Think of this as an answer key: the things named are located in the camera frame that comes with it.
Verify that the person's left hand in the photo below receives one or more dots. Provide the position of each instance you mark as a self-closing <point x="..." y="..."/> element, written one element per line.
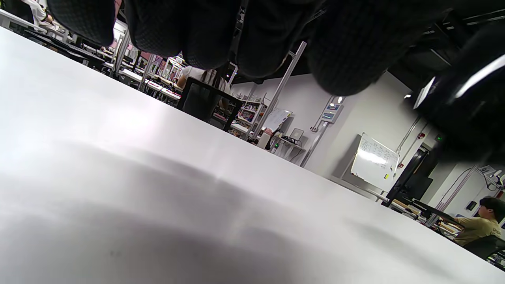
<point x="347" y="47"/>

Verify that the white paper sheet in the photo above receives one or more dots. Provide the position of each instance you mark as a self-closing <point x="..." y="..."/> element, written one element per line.
<point x="276" y="120"/>

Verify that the black door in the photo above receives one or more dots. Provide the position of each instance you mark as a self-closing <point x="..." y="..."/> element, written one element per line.
<point x="414" y="181"/>

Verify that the metal frame post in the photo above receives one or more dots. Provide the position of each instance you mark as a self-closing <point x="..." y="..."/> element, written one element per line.
<point x="278" y="90"/>

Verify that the black office chair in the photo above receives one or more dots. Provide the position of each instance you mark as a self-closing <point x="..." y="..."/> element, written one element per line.
<point x="485" y="246"/>
<point x="201" y="100"/>

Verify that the white whiteboard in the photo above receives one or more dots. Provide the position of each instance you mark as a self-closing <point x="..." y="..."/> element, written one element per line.
<point x="375" y="161"/>

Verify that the grey wall control panel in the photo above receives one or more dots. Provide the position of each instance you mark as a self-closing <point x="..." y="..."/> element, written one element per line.
<point x="330" y="114"/>

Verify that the grey laptop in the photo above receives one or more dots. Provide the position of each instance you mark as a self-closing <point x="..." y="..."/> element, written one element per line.
<point x="296" y="135"/>

